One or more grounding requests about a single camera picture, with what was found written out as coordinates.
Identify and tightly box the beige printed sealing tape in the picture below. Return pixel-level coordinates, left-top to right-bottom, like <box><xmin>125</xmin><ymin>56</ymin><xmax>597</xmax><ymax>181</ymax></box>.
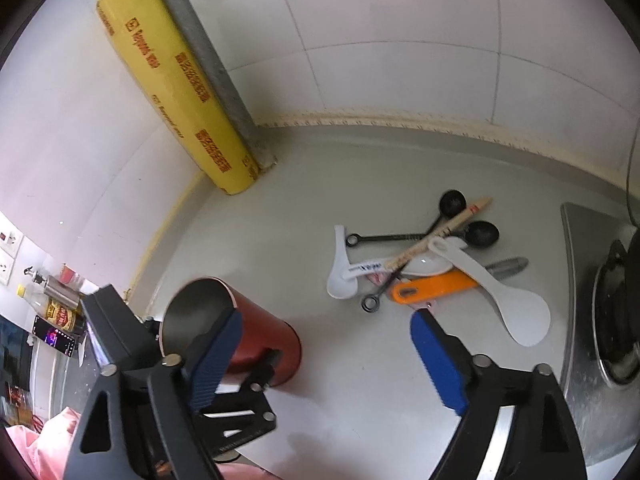
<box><xmin>125</xmin><ymin>107</ymin><xmax>630</xmax><ymax>306</ymax></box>

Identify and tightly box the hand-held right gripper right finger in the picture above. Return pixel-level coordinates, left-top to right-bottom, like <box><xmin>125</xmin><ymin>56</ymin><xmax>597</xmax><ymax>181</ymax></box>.
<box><xmin>410</xmin><ymin>309</ymin><xmax>589</xmax><ymax>480</ymax></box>

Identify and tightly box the black spoon with twisted handle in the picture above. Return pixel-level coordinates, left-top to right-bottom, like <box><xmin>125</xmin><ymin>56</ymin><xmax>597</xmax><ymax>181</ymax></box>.
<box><xmin>361</xmin><ymin>190</ymin><xmax>467</xmax><ymax>313</ymax></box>
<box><xmin>346</xmin><ymin>220</ymin><xmax>500</xmax><ymax>250</ymax></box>

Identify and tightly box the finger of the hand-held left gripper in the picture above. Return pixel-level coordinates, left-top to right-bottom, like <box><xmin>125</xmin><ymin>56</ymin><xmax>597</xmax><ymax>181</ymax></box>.
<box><xmin>199</xmin><ymin>348</ymin><xmax>282</xmax><ymax>462</ymax></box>

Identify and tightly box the orange handled serrated knife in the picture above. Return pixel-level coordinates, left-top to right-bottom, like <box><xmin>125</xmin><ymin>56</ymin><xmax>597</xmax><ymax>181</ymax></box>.
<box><xmin>391</xmin><ymin>256</ymin><xmax>530</xmax><ymax>306</ymax></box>

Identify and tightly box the black device with dots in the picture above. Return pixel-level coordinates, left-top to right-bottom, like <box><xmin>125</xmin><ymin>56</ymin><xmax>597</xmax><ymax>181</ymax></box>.
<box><xmin>30</xmin><ymin>315</ymin><xmax>83</xmax><ymax>358</ymax></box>

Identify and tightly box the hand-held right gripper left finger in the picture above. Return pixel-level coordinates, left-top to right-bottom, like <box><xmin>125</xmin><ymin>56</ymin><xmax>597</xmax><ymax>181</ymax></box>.
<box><xmin>62</xmin><ymin>310</ymin><xmax>245</xmax><ymax>480</ymax></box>

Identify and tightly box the white rice paddle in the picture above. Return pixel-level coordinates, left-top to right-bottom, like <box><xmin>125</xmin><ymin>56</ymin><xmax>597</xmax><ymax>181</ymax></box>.
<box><xmin>428</xmin><ymin>236</ymin><xmax>552</xmax><ymax>348</ymax></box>

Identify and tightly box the white printed plastic spoon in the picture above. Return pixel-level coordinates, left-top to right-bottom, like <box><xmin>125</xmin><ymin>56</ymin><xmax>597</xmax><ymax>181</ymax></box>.
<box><xmin>349</xmin><ymin>254</ymin><xmax>453</xmax><ymax>281</ymax></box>

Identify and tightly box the yellow capped sauce bottle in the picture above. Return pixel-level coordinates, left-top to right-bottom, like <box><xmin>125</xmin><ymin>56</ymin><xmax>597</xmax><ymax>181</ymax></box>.
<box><xmin>16</xmin><ymin>284</ymin><xmax>85</xmax><ymax>335</ymax></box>

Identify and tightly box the black stove grate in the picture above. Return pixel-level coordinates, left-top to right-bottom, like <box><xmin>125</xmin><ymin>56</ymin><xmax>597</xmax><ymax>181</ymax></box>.
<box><xmin>591</xmin><ymin>230</ymin><xmax>640</xmax><ymax>387</ymax></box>

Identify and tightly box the white switched wall socket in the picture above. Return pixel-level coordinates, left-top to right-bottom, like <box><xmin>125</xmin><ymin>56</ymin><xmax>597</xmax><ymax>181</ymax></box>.
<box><xmin>0</xmin><ymin>212</ymin><xmax>24</xmax><ymax>256</ymax></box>

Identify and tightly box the grey pipe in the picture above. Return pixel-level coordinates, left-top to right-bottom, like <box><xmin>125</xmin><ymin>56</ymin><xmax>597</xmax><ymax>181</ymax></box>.
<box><xmin>142</xmin><ymin>0</ymin><xmax>278</xmax><ymax>171</ymax></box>

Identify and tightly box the pink clothing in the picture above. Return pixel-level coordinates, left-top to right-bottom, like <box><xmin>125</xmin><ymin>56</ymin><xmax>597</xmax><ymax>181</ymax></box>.
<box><xmin>0</xmin><ymin>406</ymin><xmax>273</xmax><ymax>480</ymax></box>

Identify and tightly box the stainless steel gas stove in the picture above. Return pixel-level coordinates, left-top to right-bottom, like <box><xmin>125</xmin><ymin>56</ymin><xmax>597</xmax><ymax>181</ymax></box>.
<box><xmin>560</xmin><ymin>202</ymin><xmax>640</xmax><ymax>471</ymax></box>

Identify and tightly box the red utensil canister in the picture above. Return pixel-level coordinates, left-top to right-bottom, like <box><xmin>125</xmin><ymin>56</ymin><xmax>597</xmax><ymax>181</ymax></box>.
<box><xmin>161</xmin><ymin>276</ymin><xmax>303</xmax><ymax>389</ymax></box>

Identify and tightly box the yellow cling wrap roll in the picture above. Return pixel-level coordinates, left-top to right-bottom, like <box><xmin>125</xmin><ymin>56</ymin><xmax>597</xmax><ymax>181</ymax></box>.
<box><xmin>96</xmin><ymin>0</ymin><xmax>261</xmax><ymax>196</ymax></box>

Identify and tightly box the red capped jar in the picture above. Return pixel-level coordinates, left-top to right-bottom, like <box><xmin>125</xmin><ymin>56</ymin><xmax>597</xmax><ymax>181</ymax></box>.
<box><xmin>59</xmin><ymin>263</ymin><xmax>85</xmax><ymax>287</ymax></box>

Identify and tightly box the steel oil dispenser bottle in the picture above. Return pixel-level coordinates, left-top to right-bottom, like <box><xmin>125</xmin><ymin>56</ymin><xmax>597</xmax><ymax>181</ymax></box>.
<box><xmin>22</xmin><ymin>266</ymin><xmax>83</xmax><ymax>311</ymax></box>

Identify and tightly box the pink handled knife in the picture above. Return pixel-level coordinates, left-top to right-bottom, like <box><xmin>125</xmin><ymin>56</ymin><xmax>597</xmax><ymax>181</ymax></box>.
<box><xmin>367</xmin><ymin>270</ymin><xmax>437</xmax><ymax>312</ymax></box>

